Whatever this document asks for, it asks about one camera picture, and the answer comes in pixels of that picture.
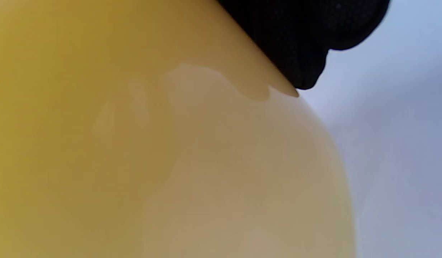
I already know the person's right hand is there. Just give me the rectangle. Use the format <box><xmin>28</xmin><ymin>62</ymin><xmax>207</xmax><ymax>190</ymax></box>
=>
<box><xmin>216</xmin><ymin>0</ymin><xmax>390</xmax><ymax>90</ymax></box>

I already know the yellow plastic basin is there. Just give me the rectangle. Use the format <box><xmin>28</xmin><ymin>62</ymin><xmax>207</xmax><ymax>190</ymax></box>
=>
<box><xmin>0</xmin><ymin>0</ymin><xmax>356</xmax><ymax>258</ymax></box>

